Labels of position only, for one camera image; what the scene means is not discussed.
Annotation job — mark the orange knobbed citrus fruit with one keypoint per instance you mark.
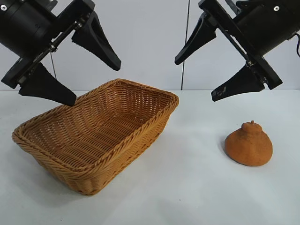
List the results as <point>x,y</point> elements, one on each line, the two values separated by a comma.
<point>248,147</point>

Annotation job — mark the woven tan wicker basket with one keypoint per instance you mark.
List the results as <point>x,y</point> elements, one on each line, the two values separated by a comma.
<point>98,131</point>

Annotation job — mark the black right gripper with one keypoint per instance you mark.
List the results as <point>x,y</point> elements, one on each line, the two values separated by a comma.
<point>264,25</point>

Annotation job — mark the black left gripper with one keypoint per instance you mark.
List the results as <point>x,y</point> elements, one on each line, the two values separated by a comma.
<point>25,25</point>

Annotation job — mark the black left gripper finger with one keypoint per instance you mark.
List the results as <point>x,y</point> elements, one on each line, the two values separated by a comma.
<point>98,44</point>

